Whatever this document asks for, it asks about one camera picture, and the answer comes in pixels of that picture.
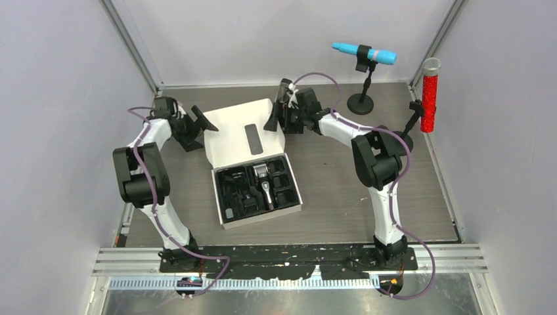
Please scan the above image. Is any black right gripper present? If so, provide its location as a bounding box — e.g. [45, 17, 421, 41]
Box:
[265, 102, 307, 135]

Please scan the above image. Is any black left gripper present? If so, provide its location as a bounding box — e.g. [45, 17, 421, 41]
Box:
[173, 106, 217, 152]

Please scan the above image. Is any black and silver hair clipper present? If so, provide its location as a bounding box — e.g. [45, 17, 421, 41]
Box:
[253, 163, 274, 210]

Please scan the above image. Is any white box with black tray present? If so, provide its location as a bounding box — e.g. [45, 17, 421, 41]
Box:
[204, 99, 303, 229]

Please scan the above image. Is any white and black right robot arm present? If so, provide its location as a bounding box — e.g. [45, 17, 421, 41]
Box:
[264, 81, 408, 270]

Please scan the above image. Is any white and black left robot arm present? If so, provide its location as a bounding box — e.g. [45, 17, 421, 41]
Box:
[112, 96, 217, 272]

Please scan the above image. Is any black metronome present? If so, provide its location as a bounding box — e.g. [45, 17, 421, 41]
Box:
[275, 78, 292, 106]

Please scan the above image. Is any black stand of blue microphone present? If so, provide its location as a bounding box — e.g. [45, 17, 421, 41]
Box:
[346, 45, 378, 116]

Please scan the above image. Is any blue microphone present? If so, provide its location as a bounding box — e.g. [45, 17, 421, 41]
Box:
[332, 43, 397, 65]

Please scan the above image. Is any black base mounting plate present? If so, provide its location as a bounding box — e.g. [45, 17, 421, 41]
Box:
[158, 243, 418, 280]

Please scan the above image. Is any black stand of red microphone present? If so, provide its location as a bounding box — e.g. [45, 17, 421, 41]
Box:
[394, 100, 424, 152]

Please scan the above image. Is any red glitter microphone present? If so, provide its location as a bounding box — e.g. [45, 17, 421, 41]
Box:
[420, 57, 441, 133]

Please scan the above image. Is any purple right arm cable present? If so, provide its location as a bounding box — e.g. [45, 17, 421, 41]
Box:
[292, 72, 436, 302]

